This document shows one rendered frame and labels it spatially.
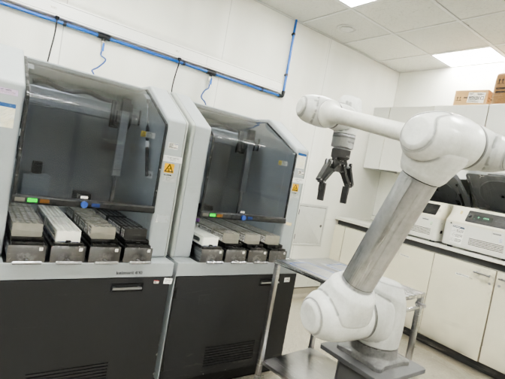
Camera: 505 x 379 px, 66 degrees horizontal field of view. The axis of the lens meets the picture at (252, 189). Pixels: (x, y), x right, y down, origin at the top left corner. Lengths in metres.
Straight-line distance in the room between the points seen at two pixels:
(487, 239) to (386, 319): 2.37
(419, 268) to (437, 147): 2.94
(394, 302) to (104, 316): 1.26
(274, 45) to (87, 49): 1.64
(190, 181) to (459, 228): 2.46
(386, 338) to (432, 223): 2.52
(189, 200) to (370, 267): 1.16
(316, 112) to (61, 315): 1.35
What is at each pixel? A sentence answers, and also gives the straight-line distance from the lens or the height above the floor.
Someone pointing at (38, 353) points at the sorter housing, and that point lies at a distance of 1.99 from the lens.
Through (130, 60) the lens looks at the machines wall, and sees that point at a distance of 3.12.
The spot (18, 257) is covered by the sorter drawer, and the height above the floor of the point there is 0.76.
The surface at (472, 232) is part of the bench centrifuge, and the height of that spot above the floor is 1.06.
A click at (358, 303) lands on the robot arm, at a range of 1.22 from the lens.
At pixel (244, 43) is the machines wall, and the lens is 3.60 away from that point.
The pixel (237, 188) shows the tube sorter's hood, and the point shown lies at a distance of 2.19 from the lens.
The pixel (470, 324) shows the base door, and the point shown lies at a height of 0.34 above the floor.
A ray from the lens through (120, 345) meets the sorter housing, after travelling 2.08.
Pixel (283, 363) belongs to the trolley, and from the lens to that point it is 2.27.
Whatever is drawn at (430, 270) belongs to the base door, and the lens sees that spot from 3.86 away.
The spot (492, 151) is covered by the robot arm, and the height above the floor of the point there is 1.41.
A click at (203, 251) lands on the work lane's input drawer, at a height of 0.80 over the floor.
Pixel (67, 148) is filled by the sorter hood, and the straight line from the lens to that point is 1.84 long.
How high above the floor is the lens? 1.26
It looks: 3 degrees down
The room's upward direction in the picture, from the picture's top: 10 degrees clockwise
